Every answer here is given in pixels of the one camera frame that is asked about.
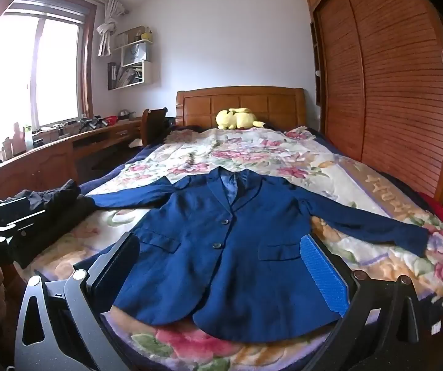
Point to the black clothes pile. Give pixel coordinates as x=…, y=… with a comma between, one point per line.
x=59, y=201

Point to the white tied curtain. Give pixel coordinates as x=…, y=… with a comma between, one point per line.
x=105, y=31

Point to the yellow plush toy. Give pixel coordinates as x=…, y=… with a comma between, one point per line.
x=237, y=118

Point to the floral blanket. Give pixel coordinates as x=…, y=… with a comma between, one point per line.
x=283, y=154

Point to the wooden louvered wardrobe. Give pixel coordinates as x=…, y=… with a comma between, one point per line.
x=399, y=104

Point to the red bowl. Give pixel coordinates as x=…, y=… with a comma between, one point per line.
x=110, y=119

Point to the wooden bed headboard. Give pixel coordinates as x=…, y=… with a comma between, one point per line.
x=244, y=100

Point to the blue blazer jacket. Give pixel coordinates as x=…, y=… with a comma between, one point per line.
x=213, y=278

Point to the window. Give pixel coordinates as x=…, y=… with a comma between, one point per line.
x=55, y=73

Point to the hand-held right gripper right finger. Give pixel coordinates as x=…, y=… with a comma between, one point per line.
x=322, y=274

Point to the wooden desk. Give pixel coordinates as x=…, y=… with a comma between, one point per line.
x=44, y=162

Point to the white wall shelf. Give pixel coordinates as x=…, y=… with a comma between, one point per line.
x=148, y=69

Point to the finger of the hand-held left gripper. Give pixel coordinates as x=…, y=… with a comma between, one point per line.
x=20, y=222
x=7, y=205

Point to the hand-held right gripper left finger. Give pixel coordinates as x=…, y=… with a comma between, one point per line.
x=117, y=266

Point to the wooden chair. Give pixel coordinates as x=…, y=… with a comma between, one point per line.
x=154, y=123

